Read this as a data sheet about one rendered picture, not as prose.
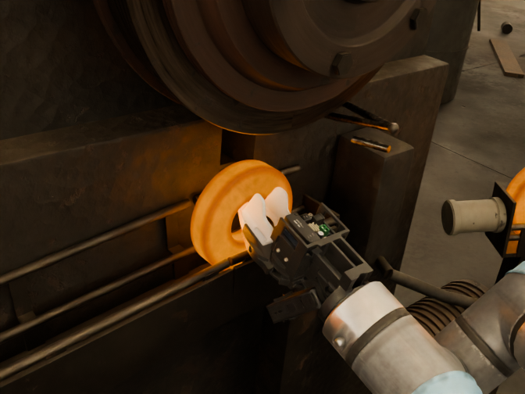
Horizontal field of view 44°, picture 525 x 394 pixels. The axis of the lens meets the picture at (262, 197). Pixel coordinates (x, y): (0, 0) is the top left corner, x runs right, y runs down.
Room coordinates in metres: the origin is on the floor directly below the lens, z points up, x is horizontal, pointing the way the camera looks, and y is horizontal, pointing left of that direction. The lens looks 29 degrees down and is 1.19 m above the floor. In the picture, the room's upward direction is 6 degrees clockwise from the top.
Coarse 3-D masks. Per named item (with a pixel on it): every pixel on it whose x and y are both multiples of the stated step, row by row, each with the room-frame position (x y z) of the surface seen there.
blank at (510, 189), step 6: (516, 174) 0.97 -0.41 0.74; (522, 174) 0.96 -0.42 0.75; (516, 180) 0.95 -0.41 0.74; (522, 180) 0.95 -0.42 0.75; (510, 186) 0.96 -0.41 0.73; (516, 186) 0.95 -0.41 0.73; (522, 186) 0.94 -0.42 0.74; (510, 192) 0.95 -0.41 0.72; (516, 192) 0.94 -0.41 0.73; (522, 192) 0.93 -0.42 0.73; (516, 198) 0.93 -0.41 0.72; (522, 198) 0.94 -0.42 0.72; (516, 204) 0.93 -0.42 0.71; (522, 204) 0.94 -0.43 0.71; (516, 210) 0.93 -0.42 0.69; (522, 210) 0.94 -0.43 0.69; (516, 216) 0.93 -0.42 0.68; (522, 216) 0.94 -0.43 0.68; (516, 222) 0.94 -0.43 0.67; (522, 222) 0.94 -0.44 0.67
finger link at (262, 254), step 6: (246, 228) 0.69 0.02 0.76; (246, 234) 0.69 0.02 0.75; (252, 234) 0.68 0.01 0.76; (246, 240) 0.68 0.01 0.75; (252, 240) 0.67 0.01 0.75; (258, 240) 0.67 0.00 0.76; (246, 246) 0.67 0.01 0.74; (252, 246) 0.66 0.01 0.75; (258, 246) 0.66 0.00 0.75; (264, 246) 0.66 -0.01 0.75; (270, 246) 0.67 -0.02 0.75; (252, 252) 0.66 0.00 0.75; (258, 252) 0.65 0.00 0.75; (264, 252) 0.65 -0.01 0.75; (270, 252) 0.66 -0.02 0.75; (252, 258) 0.65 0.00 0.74; (258, 258) 0.65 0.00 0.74; (264, 258) 0.64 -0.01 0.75; (258, 264) 0.65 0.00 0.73; (264, 264) 0.64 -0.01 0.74; (270, 264) 0.64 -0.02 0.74; (264, 270) 0.64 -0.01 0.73; (270, 270) 0.64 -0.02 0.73; (276, 270) 0.64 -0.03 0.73
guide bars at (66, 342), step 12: (216, 264) 0.67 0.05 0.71; (228, 264) 0.67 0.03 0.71; (192, 276) 0.64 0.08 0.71; (204, 276) 0.65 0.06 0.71; (168, 288) 0.62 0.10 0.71; (180, 288) 0.62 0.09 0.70; (144, 300) 0.60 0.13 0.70; (156, 300) 0.60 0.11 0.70; (120, 312) 0.57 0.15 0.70; (132, 312) 0.58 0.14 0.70; (96, 324) 0.55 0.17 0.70; (108, 324) 0.56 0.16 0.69; (72, 336) 0.53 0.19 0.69; (84, 336) 0.54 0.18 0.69; (48, 348) 0.51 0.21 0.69; (60, 348) 0.52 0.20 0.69; (24, 360) 0.49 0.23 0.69; (36, 360) 0.50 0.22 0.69; (0, 372) 0.48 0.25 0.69; (12, 372) 0.48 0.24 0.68
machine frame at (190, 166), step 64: (0, 0) 0.65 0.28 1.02; (64, 0) 0.69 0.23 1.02; (0, 64) 0.64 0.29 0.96; (64, 64) 0.69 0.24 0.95; (128, 64) 0.75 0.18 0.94; (384, 64) 1.08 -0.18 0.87; (448, 64) 1.13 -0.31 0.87; (0, 128) 0.64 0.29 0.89; (64, 128) 0.69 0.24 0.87; (128, 128) 0.70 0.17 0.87; (192, 128) 0.75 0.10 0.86; (320, 128) 0.91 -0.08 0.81; (0, 192) 0.58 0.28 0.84; (64, 192) 0.63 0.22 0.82; (128, 192) 0.68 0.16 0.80; (192, 192) 0.75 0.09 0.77; (320, 192) 0.93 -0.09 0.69; (0, 256) 0.57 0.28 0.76; (128, 256) 0.68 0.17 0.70; (192, 256) 0.75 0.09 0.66; (0, 320) 0.57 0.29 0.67; (64, 320) 0.62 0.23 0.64; (256, 320) 0.85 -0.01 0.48; (320, 320) 0.97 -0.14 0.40; (128, 384) 0.68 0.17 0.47; (192, 384) 0.76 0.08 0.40; (320, 384) 0.99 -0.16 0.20
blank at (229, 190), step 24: (240, 168) 0.73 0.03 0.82; (264, 168) 0.74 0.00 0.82; (216, 192) 0.70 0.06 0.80; (240, 192) 0.71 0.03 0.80; (264, 192) 0.74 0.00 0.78; (288, 192) 0.77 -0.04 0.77; (192, 216) 0.70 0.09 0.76; (216, 216) 0.69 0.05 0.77; (192, 240) 0.70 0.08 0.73; (216, 240) 0.69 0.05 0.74; (240, 240) 0.73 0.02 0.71
